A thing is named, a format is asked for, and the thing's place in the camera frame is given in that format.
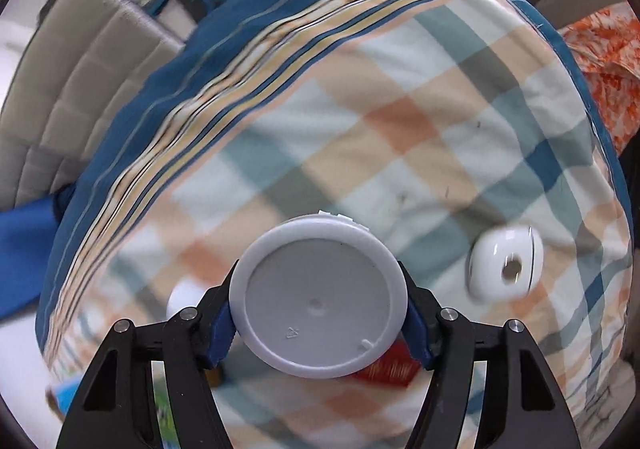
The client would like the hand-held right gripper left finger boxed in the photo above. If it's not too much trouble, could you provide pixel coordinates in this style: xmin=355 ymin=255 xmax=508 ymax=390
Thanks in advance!
xmin=55 ymin=259 xmax=251 ymax=449

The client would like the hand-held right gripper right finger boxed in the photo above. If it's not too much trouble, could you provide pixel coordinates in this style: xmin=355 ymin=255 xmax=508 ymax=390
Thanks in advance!
xmin=397 ymin=259 xmax=583 ymax=449

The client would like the small white cylinder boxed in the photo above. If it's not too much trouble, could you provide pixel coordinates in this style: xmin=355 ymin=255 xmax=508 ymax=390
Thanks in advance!
xmin=166 ymin=279 xmax=213 ymax=317

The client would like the small red box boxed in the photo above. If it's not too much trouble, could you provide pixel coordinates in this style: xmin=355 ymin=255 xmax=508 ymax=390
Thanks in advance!
xmin=352 ymin=334 xmax=426 ymax=388

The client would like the small white round device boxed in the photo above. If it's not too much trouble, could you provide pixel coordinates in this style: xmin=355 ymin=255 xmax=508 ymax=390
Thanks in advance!
xmin=466 ymin=225 xmax=545 ymax=302

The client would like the white plastic jar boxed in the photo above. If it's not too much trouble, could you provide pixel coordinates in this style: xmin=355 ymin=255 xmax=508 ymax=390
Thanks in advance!
xmin=228 ymin=210 xmax=412 ymax=378

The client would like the checked tablecloth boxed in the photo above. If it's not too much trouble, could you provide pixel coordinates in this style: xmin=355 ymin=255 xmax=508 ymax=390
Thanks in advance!
xmin=35 ymin=0 xmax=636 ymax=449

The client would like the blue folded mat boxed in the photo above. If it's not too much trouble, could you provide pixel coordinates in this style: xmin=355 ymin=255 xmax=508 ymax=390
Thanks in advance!
xmin=0 ymin=194 xmax=63 ymax=325

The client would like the grey cushioned chair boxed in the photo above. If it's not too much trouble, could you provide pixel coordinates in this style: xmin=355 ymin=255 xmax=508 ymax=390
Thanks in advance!
xmin=0 ymin=0 xmax=186 ymax=210

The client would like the orange floral cloth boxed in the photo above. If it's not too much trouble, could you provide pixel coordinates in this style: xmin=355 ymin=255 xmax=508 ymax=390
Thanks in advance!
xmin=557 ymin=2 xmax=640 ymax=157

